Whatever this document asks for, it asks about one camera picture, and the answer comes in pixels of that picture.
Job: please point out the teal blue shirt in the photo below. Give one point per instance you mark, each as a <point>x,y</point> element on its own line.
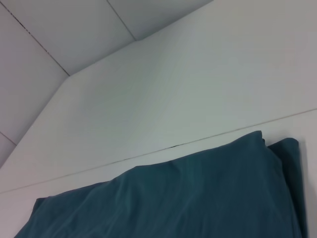
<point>185,198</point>

